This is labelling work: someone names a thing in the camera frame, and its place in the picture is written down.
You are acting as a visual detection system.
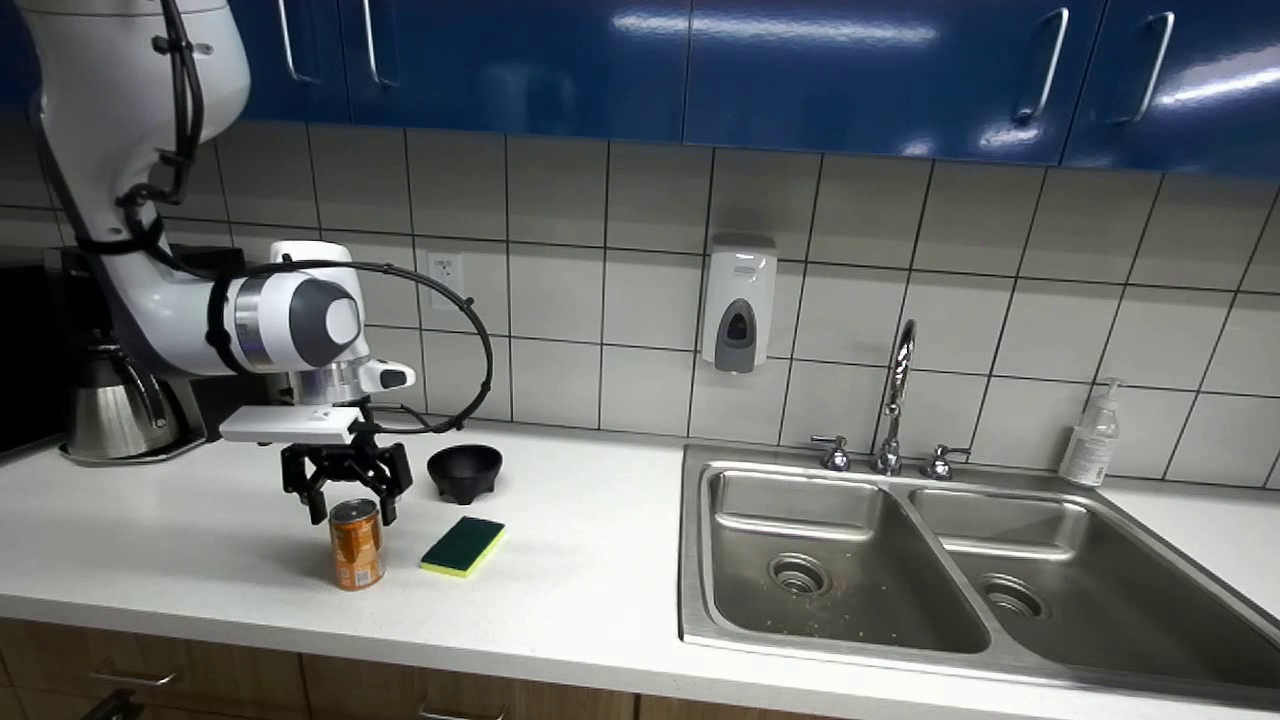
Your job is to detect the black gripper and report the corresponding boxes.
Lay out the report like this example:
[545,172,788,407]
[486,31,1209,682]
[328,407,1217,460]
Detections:
[278,442,415,530]

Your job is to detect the orange can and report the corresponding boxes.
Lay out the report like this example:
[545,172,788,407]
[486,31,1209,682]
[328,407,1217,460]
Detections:
[325,496,386,595]

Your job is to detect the black bowl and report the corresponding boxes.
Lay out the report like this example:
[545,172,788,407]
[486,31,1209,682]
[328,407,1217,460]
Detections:
[425,442,508,507]

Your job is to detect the green and yellow sponge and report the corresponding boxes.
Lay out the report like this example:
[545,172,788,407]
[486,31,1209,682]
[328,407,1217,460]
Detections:
[415,513,513,579]

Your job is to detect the black coffee maker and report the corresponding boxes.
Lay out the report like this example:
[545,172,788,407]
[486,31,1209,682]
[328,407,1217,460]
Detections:
[42,245,278,473]

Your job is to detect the wooden drawer front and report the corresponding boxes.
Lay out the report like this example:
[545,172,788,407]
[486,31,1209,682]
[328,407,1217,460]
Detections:
[301,654,641,720]
[0,616,313,720]

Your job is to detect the stainless steel carafe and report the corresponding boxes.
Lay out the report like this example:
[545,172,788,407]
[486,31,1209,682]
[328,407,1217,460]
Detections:
[58,336,185,468]

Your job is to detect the black box appliance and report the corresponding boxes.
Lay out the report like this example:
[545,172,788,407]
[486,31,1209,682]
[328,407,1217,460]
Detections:
[0,255,71,465]

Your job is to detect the chrome faucet spout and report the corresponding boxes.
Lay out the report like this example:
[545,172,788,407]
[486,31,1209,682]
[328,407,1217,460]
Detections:
[869,318,925,481]

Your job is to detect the stainless steel double sink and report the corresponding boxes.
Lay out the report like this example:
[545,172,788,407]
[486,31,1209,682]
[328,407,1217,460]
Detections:
[671,445,1280,712]

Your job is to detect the clear soap bottle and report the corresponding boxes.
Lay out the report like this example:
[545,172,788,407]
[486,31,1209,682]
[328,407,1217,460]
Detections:
[1055,375,1123,494]

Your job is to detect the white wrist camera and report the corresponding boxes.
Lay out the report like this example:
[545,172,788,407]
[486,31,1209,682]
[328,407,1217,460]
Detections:
[215,405,369,447]

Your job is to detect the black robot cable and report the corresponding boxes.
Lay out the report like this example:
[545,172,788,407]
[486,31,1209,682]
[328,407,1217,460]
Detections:
[114,0,499,442]

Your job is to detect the silver drawer handle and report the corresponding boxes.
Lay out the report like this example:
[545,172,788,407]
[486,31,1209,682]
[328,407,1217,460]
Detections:
[84,669,179,696]

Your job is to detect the white wall soap dispenser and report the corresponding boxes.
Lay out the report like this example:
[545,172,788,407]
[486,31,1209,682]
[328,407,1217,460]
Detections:
[697,236,781,375]

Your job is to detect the silver cabinet door handle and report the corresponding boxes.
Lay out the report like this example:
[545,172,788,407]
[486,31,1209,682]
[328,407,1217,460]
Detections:
[355,0,390,93]
[1119,10,1179,132]
[1014,3,1074,132]
[271,0,302,88]

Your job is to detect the chrome faucet handle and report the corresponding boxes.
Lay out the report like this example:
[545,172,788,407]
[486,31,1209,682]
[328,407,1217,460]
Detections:
[918,442,975,486]
[806,434,857,477]

